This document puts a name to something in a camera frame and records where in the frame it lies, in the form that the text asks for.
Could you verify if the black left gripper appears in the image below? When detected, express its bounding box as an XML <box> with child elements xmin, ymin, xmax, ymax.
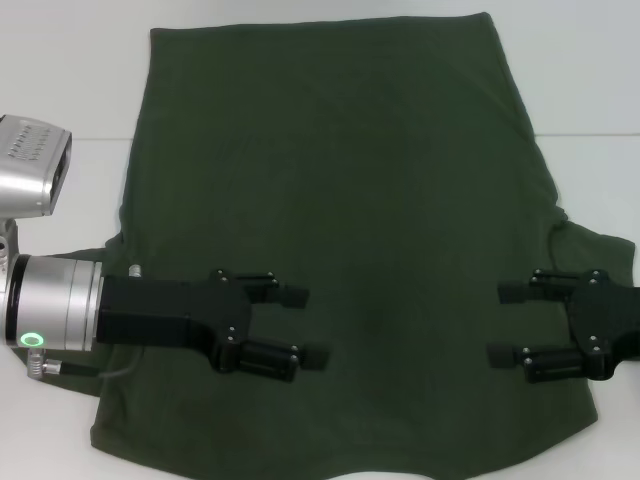
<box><xmin>97</xmin><ymin>269</ymin><xmax>331</xmax><ymax>385</ymax></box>

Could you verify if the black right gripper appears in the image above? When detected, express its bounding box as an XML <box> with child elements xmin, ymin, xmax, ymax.
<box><xmin>487</xmin><ymin>269</ymin><xmax>640</xmax><ymax>385</ymax></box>

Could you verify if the dark green t-shirt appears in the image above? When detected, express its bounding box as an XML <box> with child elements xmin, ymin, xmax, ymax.
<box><xmin>44</xmin><ymin>12</ymin><xmax>640</xmax><ymax>480</ymax></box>

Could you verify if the left arm cable with plug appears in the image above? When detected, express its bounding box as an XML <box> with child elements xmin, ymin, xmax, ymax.
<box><xmin>25</xmin><ymin>348</ymin><xmax>146</xmax><ymax>382</ymax></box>

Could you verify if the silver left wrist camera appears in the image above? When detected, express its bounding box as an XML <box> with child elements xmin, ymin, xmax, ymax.
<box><xmin>0</xmin><ymin>113</ymin><xmax>74</xmax><ymax>221</ymax></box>

